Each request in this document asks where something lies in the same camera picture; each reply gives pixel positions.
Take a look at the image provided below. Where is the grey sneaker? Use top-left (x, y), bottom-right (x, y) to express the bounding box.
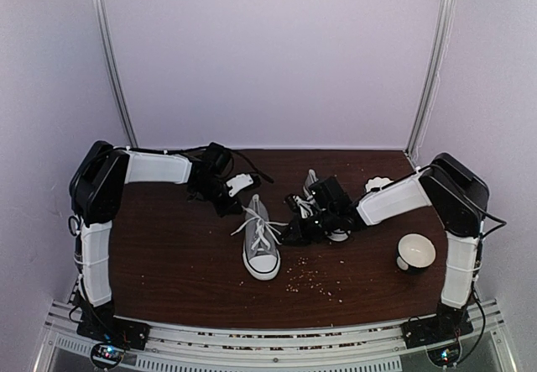
top-left (231, 194), bottom-right (288, 281)
top-left (302, 168), bottom-right (352, 243)

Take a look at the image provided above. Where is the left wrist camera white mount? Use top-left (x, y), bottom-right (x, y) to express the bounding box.
top-left (225, 173), bottom-right (258, 197)

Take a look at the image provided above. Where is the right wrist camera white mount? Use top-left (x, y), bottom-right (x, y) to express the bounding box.
top-left (284, 194), bottom-right (320, 219)

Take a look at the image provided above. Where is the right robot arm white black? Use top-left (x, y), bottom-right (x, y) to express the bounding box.
top-left (281, 153), bottom-right (489, 340)

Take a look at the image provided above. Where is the black and white bowl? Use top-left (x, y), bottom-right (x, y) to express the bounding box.
top-left (395, 233), bottom-right (436, 275)

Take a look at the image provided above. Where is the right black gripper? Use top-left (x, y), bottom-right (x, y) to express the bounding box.
top-left (278, 207), bottom-right (337, 247)

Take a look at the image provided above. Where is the right aluminium frame post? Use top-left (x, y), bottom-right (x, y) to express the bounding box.
top-left (405, 0), bottom-right (456, 165)

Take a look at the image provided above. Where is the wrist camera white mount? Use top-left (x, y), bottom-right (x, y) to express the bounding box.
top-left (284, 194), bottom-right (320, 219)
top-left (225, 173), bottom-right (258, 197)

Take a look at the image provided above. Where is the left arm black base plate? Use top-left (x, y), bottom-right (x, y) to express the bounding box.
top-left (76, 315), bottom-right (150, 350)

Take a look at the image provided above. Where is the front aluminium rail frame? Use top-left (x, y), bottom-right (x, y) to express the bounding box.
top-left (29, 300), bottom-right (523, 371)

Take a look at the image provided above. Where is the white fluted ceramic bowl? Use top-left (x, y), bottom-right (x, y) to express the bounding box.
top-left (364, 176), bottom-right (394, 194)

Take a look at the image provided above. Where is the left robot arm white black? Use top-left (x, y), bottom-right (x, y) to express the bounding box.
top-left (69, 140), bottom-right (272, 342)

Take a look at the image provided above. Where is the aluminium frame post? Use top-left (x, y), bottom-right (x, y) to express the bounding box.
top-left (405, 0), bottom-right (456, 165)
top-left (92, 0), bottom-right (139, 148)

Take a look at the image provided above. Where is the left aluminium frame post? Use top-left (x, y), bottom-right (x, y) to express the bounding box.
top-left (92, 0), bottom-right (139, 148)

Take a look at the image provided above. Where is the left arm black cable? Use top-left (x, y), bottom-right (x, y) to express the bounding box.
top-left (167, 145), bottom-right (274, 185)

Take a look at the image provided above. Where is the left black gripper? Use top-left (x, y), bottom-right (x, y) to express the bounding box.
top-left (193, 176), bottom-right (242, 217)

